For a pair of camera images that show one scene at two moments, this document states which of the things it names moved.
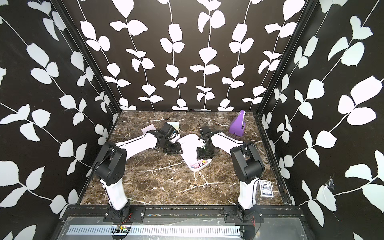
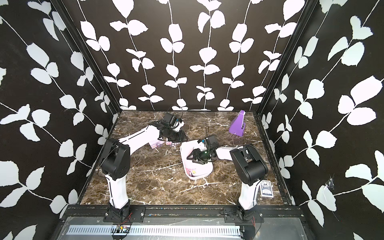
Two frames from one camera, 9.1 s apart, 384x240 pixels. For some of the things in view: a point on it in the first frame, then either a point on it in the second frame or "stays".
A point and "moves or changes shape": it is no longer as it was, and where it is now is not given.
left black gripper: x=176 y=150 to x=181 y=138
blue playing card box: x=266 y=189 stays
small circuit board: x=122 y=229 stays
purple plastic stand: x=237 y=126 stays
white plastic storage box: x=188 y=144 moves or changes shape
